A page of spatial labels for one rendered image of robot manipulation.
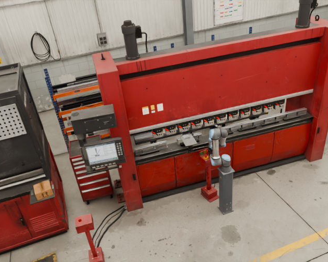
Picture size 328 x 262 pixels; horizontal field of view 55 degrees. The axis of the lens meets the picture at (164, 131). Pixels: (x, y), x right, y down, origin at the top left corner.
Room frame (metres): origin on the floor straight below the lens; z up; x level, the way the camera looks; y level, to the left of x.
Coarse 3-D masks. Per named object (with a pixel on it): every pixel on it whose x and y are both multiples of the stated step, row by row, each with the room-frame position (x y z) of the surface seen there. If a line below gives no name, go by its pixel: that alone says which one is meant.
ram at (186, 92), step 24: (288, 48) 4.33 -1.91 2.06; (312, 48) 4.39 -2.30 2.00; (168, 72) 3.94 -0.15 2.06; (192, 72) 4.00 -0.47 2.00; (216, 72) 4.07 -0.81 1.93; (240, 72) 4.15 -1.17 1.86; (264, 72) 4.23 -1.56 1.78; (288, 72) 4.32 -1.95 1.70; (312, 72) 4.41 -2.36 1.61; (144, 96) 3.85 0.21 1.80; (168, 96) 3.92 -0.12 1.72; (192, 96) 4.00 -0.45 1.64; (216, 96) 4.07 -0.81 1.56; (240, 96) 4.15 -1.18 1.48; (264, 96) 4.24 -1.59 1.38; (288, 96) 4.33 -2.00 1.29; (144, 120) 3.84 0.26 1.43; (168, 120) 3.92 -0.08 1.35
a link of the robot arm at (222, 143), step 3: (222, 129) 3.40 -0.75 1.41; (225, 129) 3.43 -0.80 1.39; (222, 132) 3.37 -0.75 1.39; (225, 132) 3.39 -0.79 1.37; (222, 135) 3.37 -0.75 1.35; (225, 135) 3.38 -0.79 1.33; (222, 138) 3.46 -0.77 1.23; (225, 138) 3.47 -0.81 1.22; (222, 141) 3.50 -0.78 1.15; (219, 144) 3.59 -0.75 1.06; (222, 144) 3.54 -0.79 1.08; (225, 144) 3.59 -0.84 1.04; (219, 147) 3.59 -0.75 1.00
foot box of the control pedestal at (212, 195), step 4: (204, 188) 3.74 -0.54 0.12; (212, 188) 3.72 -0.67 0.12; (204, 192) 3.68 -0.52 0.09; (208, 192) 3.64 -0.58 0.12; (212, 192) 3.63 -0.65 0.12; (216, 192) 3.66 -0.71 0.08; (204, 196) 3.67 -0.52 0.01; (208, 196) 3.59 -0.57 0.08; (212, 196) 3.62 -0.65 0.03; (216, 196) 3.64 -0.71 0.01; (208, 200) 3.58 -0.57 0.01; (212, 200) 3.57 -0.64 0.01
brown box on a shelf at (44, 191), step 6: (48, 180) 3.16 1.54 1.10; (36, 186) 3.07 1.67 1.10; (42, 186) 3.05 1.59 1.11; (48, 186) 3.05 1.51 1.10; (30, 192) 3.09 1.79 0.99; (36, 192) 2.95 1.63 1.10; (42, 192) 2.96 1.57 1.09; (48, 192) 2.98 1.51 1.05; (54, 192) 3.04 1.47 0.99; (30, 198) 2.99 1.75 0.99; (36, 198) 2.97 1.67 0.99; (42, 198) 2.95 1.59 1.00; (48, 198) 2.95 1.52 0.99; (30, 204) 2.88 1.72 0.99
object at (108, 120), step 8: (112, 104) 3.40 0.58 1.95; (72, 112) 3.31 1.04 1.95; (80, 112) 3.29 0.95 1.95; (88, 112) 3.27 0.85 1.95; (96, 112) 3.24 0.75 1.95; (104, 112) 3.22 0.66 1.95; (112, 112) 3.20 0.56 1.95; (72, 120) 3.12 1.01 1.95; (80, 120) 3.13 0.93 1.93; (88, 120) 3.14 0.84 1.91; (96, 120) 3.15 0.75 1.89; (104, 120) 3.16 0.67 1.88; (112, 120) 3.18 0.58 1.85; (80, 128) 3.13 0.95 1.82; (88, 128) 3.14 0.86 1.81; (96, 128) 3.15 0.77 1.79; (104, 128) 3.17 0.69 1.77; (80, 136) 3.21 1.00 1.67; (80, 144) 3.22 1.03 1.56; (88, 168) 3.21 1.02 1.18
